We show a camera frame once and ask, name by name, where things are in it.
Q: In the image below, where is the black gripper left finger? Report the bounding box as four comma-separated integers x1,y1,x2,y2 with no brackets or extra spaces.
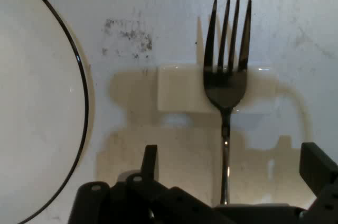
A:
68,144,213,224

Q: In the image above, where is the white ceramic cutlery rest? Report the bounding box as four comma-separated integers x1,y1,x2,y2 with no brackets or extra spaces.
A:
157,63,278,114

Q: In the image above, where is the white plate with black rim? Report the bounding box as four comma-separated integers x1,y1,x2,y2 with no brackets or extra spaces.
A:
0,0,89,224

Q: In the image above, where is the silver metal fork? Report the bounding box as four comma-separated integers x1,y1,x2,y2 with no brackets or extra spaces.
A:
203,0,253,206

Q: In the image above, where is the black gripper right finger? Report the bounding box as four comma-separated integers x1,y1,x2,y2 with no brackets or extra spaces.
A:
299,142,338,224

